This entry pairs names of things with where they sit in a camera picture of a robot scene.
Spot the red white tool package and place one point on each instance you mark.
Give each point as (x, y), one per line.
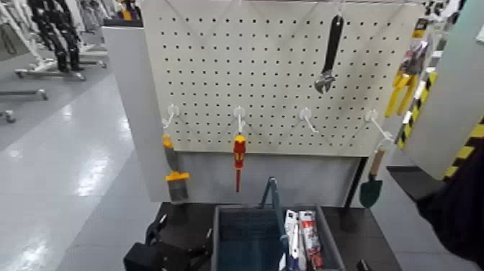
(310, 234)

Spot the black humanoid robot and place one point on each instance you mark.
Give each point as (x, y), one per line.
(56, 34)

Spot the white humanoid robot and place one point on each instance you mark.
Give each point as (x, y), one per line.
(19, 34)

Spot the yellow grey paint brush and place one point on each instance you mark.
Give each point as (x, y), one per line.
(177, 176)

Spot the yellow black hang tag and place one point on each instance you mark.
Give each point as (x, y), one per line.
(419, 27)

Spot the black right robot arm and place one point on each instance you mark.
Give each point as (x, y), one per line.
(457, 212)

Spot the yellow black striped post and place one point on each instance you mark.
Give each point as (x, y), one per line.
(416, 108)

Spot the grey board hazard stripe edge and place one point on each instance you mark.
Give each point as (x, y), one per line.
(450, 94)

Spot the grey plastic crate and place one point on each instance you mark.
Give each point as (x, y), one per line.
(331, 242)

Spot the black adjustable wrench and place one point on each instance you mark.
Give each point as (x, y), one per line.
(333, 41)

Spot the red yellow screwdriver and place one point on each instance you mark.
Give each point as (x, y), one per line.
(239, 149)

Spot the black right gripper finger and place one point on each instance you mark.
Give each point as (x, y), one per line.
(363, 265)

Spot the white pegboard hook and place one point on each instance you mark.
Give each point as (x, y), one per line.
(239, 113)
(172, 111)
(305, 113)
(372, 116)

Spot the black pegboard support post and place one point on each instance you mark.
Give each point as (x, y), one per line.
(355, 181)

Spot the white pegboard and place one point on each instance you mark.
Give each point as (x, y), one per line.
(264, 75)

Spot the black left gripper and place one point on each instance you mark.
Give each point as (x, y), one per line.
(155, 257)

